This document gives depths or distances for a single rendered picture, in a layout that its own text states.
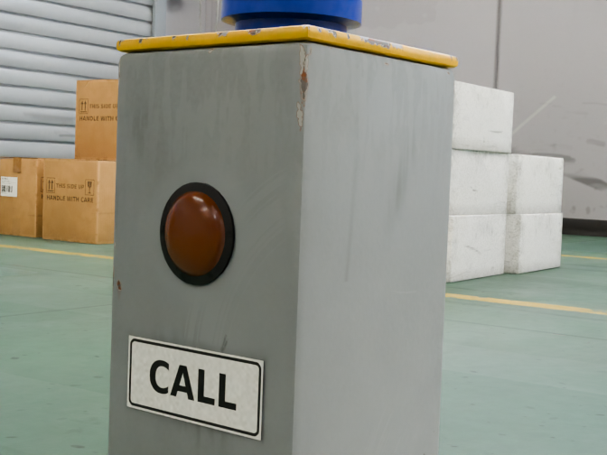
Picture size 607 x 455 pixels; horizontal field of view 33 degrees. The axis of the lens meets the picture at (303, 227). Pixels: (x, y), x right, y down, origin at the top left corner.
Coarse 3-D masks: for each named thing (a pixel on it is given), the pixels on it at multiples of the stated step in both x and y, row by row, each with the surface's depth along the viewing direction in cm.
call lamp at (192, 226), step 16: (192, 192) 27; (176, 208) 27; (192, 208) 27; (208, 208) 26; (176, 224) 27; (192, 224) 27; (208, 224) 26; (176, 240) 27; (192, 240) 27; (208, 240) 26; (224, 240) 26; (176, 256) 27; (192, 256) 27; (208, 256) 26; (192, 272) 27; (208, 272) 27
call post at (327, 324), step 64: (128, 64) 29; (192, 64) 27; (256, 64) 26; (320, 64) 25; (384, 64) 27; (128, 128) 29; (192, 128) 27; (256, 128) 26; (320, 128) 25; (384, 128) 27; (448, 128) 30; (128, 192) 29; (256, 192) 26; (320, 192) 25; (384, 192) 27; (448, 192) 30; (128, 256) 29; (256, 256) 26; (320, 256) 25; (384, 256) 28; (128, 320) 29; (192, 320) 27; (256, 320) 26; (320, 320) 26; (384, 320) 28; (128, 384) 29; (192, 384) 27; (256, 384) 26; (320, 384) 26; (384, 384) 28; (128, 448) 29; (192, 448) 27; (256, 448) 26; (320, 448) 26; (384, 448) 28
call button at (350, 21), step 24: (240, 0) 28; (264, 0) 28; (288, 0) 27; (312, 0) 28; (336, 0) 28; (360, 0) 29; (240, 24) 29; (264, 24) 28; (288, 24) 28; (312, 24) 28; (336, 24) 29; (360, 24) 29
